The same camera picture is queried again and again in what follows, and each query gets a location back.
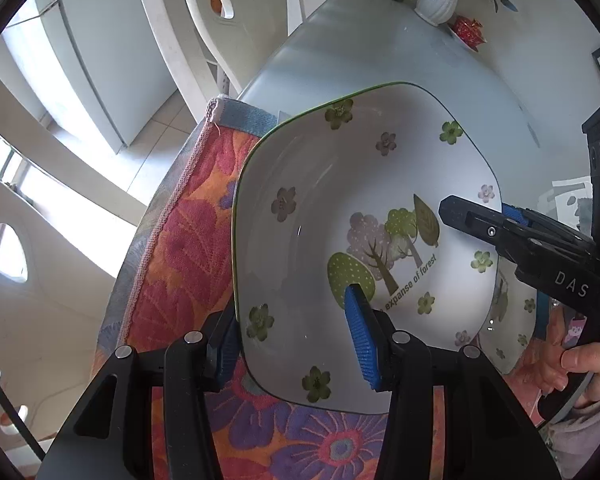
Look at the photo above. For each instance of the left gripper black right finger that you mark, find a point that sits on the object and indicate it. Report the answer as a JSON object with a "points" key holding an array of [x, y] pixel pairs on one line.
{"points": [[456, 396]]}

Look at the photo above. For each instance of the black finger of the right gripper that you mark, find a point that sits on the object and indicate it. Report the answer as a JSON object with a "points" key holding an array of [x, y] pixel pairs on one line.
{"points": [[509, 237], [541, 222]]}

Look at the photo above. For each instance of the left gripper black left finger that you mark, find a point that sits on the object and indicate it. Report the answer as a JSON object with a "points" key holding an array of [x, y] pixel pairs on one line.
{"points": [[108, 434]]}

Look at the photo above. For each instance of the square forest plate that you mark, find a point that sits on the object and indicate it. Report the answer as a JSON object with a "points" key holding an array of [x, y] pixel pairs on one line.
{"points": [[349, 193], [508, 328]]}

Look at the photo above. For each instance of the person's right hand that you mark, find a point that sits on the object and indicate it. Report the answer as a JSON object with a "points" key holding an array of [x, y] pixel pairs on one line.
{"points": [[550, 371]]}

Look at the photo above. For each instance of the floral orange quilted mat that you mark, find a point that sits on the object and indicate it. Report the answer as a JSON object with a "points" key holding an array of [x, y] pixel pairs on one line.
{"points": [[186, 272]]}

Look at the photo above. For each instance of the red lidded teacup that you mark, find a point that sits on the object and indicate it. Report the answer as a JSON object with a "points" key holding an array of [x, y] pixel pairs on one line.
{"points": [[467, 32]]}

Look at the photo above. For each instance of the white ribbed vase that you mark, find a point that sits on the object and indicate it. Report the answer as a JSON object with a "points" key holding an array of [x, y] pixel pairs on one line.
{"points": [[435, 12]]}

